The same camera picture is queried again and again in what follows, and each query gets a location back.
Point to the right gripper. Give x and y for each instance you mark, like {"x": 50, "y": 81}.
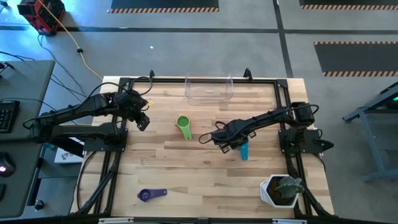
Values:
{"x": 228, "y": 135}

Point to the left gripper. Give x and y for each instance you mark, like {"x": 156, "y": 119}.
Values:
{"x": 132, "y": 102}

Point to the teal measuring cup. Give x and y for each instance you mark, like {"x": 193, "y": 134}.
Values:
{"x": 244, "y": 154}

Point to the green measuring cup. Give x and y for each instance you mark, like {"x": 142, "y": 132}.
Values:
{"x": 183, "y": 121}

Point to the purple measuring cup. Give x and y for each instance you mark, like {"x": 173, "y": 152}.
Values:
{"x": 144, "y": 195}

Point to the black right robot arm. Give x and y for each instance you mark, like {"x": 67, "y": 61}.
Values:
{"x": 270, "y": 119}

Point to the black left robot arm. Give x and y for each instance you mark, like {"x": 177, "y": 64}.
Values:
{"x": 93, "y": 104}

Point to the clear plastic basket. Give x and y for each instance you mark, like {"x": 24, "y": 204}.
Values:
{"x": 208, "y": 93}

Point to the small yellow tag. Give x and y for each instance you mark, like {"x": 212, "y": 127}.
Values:
{"x": 150, "y": 103}

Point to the white angular plant pot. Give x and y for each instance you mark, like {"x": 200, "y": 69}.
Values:
{"x": 264, "y": 193}

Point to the green cactus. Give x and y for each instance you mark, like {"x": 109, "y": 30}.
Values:
{"x": 287, "y": 186}

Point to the white printed box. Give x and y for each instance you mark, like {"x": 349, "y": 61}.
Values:
{"x": 70, "y": 157}

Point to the black hazard-striped floor mat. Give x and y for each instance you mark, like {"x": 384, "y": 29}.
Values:
{"x": 164, "y": 3}
{"x": 348, "y": 2}
{"x": 357, "y": 57}

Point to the grey desk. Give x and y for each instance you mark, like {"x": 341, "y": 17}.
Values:
{"x": 28, "y": 93}
{"x": 21, "y": 186}

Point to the black keyboard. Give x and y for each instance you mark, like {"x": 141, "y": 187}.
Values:
{"x": 7, "y": 116}

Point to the red and black case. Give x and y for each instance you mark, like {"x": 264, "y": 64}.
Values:
{"x": 40, "y": 15}

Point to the black round knob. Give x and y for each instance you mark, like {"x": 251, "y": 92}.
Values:
{"x": 39, "y": 205}

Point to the black computer mouse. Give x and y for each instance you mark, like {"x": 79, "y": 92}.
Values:
{"x": 6, "y": 165}

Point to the blue-grey metal table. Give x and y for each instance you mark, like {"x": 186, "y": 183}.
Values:
{"x": 381, "y": 175}

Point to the black frame clamp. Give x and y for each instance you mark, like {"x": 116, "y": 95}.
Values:
{"x": 247, "y": 73}
{"x": 151, "y": 74}

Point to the white bracket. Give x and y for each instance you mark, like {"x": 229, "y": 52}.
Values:
{"x": 115, "y": 221}
{"x": 289, "y": 221}

